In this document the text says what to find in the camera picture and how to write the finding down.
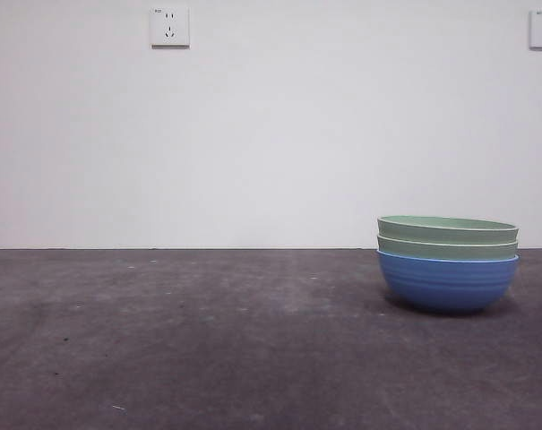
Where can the green ribbed bowl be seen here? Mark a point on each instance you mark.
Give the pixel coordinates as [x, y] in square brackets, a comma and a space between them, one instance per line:
[432, 251]
[432, 227]

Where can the blue ribbed bowl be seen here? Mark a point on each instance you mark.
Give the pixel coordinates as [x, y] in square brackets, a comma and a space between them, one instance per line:
[445, 284]

